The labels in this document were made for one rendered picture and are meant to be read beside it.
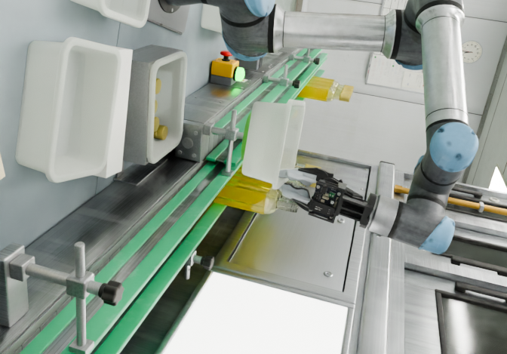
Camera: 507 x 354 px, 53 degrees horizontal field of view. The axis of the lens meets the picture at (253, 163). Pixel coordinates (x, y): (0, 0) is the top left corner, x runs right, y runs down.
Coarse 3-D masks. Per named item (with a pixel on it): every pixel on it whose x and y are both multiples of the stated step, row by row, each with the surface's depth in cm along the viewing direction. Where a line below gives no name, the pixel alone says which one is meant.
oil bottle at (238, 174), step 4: (236, 172) 131; (240, 172) 132; (232, 176) 129; (236, 176) 129; (240, 176) 129; (244, 176) 130; (244, 180) 129; (248, 180) 129; (252, 180) 128; (256, 180) 128; (260, 180) 128; (264, 184) 128; (268, 184) 128; (280, 192) 128; (280, 196) 129
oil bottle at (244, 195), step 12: (240, 180) 128; (228, 192) 125; (240, 192) 124; (252, 192) 123; (264, 192) 123; (276, 192) 125; (228, 204) 126; (240, 204) 125; (252, 204) 124; (264, 204) 123; (276, 204) 124
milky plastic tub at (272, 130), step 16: (256, 112) 96; (272, 112) 95; (288, 112) 93; (304, 112) 114; (256, 128) 96; (272, 128) 95; (288, 128) 115; (256, 144) 96; (272, 144) 95; (288, 144) 115; (256, 160) 97; (272, 160) 96; (288, 160) 115; (256, 176) 97; (272, 176) 96
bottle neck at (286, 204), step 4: (280, 200) 124; (284, 200) 124; (288, 200) 124; (292, 200) 124; (280, 204) 124; (284, 204) 123; (288, 204) 123; (292, 204) 123; (296, 204) 123; (280, 208) 124; (284, 208) 124; (288, 208) 123; (292, 208) 123; (296, 208) 123; (296, 212) 124
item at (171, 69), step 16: (160, 64) 102; (176, 64) 116; (176, 80) 117; (160, 96) 119; (176, 96) 118; (160, 112) 121; (176, 112) 120; (176, 128) 121; (160, 144) 117; (176, 144) 120
